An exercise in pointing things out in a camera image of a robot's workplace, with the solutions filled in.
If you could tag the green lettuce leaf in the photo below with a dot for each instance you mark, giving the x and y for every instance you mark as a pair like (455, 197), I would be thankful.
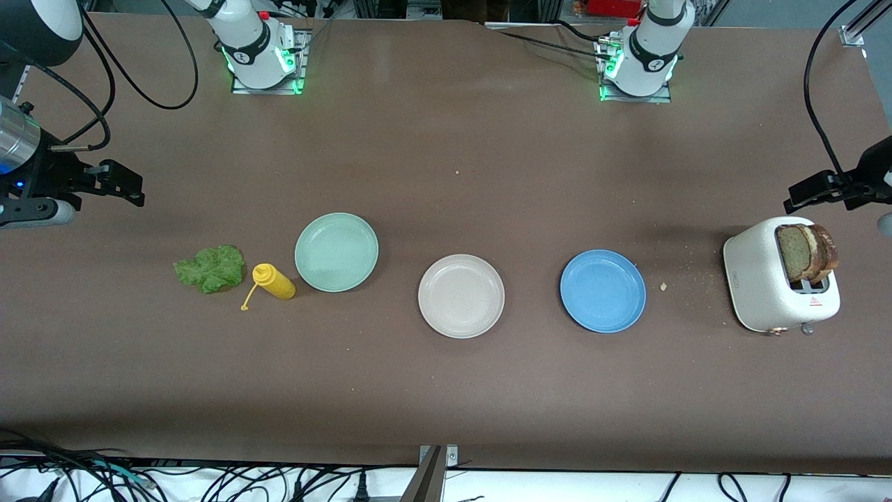
(209, 268)

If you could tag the black power plug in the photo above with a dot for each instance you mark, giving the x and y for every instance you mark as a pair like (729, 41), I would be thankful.
(362, 488)

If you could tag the light bread slice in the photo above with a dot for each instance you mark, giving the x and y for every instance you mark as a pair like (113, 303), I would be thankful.
(793, 251)

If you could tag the red box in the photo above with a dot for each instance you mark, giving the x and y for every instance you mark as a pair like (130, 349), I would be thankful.
(613, 7)

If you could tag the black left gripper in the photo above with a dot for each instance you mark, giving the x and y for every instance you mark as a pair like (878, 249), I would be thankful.
(866, 180)

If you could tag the metal corner bracket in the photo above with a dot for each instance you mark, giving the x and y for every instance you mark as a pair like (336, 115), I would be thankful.
(435, 481)

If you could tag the yellow squeeze bottle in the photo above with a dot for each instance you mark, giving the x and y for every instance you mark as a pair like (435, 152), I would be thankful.
(275, 282)

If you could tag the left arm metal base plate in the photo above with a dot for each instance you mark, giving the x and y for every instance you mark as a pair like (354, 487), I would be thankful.
(637, 100)

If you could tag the white two-slot toaster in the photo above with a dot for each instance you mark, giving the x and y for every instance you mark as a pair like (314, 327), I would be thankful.
(752, 279)

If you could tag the beige round plate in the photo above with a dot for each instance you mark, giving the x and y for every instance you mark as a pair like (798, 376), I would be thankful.
(461, 296)

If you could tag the green round plate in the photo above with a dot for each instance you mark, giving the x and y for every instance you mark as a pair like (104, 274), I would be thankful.
(336, 252)

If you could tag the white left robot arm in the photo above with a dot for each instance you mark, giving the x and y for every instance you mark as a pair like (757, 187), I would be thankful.
(648, 56)

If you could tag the blue round plate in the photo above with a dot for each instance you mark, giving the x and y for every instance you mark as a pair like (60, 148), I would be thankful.
(603, 291)

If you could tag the grey metal box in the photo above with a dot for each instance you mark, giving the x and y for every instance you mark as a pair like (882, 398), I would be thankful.
(425, 8)

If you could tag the dark-crust bread slice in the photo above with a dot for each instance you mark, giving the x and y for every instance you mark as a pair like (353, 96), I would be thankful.
(828, 251)

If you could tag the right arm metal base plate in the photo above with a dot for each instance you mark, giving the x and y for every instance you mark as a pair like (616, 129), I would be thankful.
(303, 77)

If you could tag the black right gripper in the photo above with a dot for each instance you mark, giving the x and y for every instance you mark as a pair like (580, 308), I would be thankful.
(49, 173)

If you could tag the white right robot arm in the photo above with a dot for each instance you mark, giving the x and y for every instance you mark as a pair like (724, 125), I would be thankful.
(254, 52)

